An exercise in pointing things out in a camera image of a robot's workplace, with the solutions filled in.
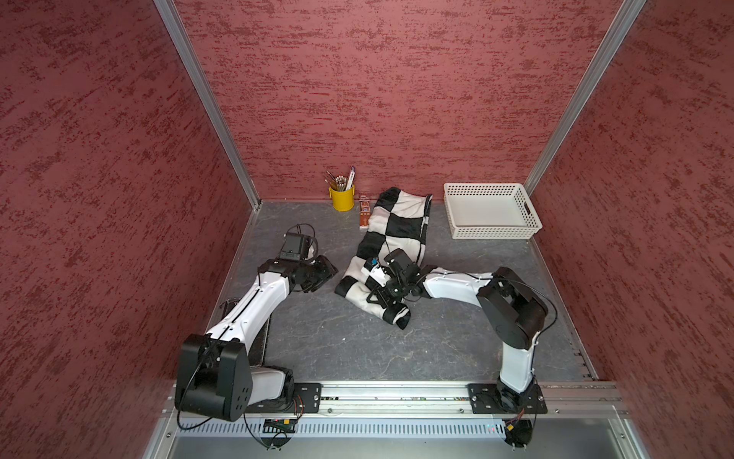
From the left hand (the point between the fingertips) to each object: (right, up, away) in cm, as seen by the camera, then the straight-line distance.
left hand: (333, 278), depth 85 cm
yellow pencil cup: (-1, +27, +32) cm, 42 cm away
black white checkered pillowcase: (+22, +18, +26) cm, 38 cm away
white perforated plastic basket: (+61, +23, +33) cm, 73 cm away
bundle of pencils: (0, +32, +19) cm, 37 cm away
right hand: (+12, -9, +5) cm, 15 cm away
